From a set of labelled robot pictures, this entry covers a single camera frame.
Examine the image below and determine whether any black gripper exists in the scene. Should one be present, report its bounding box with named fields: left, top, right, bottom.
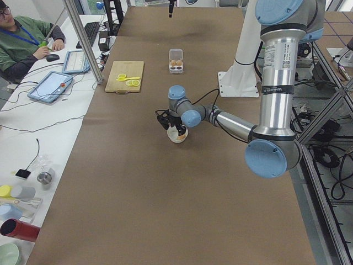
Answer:
left=156, top=109, right=186, bottom=136
left=168, top=0, right=175, bottom=18

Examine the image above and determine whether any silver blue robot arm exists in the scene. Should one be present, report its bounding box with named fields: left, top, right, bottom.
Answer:
left=156, top=1, right=325, bottom=178

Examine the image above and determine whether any clear plastic egg box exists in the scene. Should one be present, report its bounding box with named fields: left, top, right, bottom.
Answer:
left=168, top=49, right=183, bottom=74

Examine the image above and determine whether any person's hand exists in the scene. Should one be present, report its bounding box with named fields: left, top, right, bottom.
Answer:
left=51, top=39, right=65, bottom=51

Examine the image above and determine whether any white bowl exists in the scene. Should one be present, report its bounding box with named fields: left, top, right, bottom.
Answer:
left=167, top=127, right=189, bottom=144

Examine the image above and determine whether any lemon slice toy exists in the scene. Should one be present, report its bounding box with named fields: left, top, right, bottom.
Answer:
left=125, top=79, right=141, bottom=87
left=117, top=73, right=127, bottom=80

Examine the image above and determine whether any bamboo cutting board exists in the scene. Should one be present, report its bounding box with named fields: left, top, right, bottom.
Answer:
left=105, top=61, right=145, bottom=93

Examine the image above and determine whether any black power adapter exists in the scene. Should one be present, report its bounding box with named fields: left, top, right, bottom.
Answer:
left=98, top=31, right=110, bottom=52

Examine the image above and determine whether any black keyboard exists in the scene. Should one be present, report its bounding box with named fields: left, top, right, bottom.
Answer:
left=84, top=22, right=100, bottom=47

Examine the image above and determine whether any blue teach pendant tablet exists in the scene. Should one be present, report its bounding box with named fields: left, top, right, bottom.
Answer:
left=27, top=71, right=73, bottom=104

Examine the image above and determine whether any black computer mouse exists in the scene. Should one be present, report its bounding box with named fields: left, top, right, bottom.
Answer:
left=46, top=54, right=60, bottom=62

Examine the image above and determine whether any person in green shirt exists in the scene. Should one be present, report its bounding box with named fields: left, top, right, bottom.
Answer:
left=1, top=1, right=66, bottom=84

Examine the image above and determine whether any small black square device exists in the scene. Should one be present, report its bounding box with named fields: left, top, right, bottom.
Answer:
left=15, top=168, right=31, bottom=179

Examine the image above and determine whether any grey cup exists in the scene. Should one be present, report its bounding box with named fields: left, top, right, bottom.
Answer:
left=10, top=185, right=36, bottom=202

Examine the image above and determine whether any yellow cup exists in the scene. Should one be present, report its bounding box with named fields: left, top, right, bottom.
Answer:
left=0, top=185, right=12, bottom=198

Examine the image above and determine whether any light blue cup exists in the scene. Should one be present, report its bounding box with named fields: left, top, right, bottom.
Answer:
left=0, top=204, right=23, bottom=221

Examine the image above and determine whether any red cylinder cup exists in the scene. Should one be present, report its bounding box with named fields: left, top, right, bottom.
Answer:
left=1, top=219, right=41, bottom=242

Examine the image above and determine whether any light green bowl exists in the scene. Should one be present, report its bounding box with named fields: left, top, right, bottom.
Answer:
left=1, top=243, right=20, bottom=265

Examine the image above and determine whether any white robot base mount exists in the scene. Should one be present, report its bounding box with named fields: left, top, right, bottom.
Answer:
left=218, top=0, right=261, bottom=97

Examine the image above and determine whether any aluminium frame post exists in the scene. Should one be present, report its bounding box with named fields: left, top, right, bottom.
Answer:
left=63, top=0, right=103, bottom=84

